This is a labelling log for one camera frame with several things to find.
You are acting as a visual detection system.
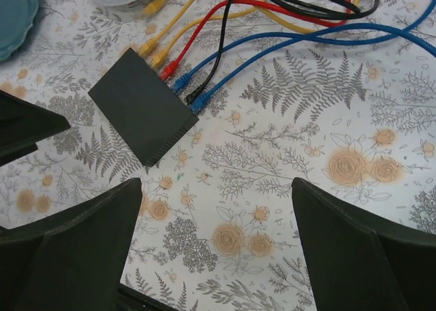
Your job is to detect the yellow ethernet cable outer port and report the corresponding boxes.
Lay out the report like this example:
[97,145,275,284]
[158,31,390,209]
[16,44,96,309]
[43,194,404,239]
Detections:
[138,0,273,57]

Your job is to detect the black thin cable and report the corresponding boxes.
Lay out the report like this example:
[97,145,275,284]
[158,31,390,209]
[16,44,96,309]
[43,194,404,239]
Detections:
[185,0,380,107]

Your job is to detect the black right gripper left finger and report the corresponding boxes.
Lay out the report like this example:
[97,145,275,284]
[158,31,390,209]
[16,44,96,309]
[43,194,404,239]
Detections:
[1,178,142,310]

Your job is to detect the yellow ethernet cable end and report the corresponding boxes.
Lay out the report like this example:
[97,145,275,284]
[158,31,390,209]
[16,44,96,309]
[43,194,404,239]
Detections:
[142,0,345,34]

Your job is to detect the blue ethernet cable near red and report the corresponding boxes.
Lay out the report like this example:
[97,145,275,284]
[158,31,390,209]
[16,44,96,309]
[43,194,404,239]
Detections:
[172,4,436,94]

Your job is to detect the floral patterned tablecloth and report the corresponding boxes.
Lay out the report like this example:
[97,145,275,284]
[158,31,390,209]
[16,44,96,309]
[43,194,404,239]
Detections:
[1,0,435,310]

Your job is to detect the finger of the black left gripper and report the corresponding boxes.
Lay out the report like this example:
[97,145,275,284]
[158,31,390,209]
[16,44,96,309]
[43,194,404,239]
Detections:
[1,91,70,166]

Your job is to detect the teal scalloped plate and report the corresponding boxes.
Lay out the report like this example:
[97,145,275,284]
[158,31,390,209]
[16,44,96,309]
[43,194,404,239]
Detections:
[0,0,39,61]

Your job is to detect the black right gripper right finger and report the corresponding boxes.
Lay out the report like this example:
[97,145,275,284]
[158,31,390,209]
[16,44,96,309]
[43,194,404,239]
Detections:
[292,178,435,310]

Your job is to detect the black network switch box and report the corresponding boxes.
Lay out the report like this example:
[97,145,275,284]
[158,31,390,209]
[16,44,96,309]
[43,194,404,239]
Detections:
[89,48,198,167]

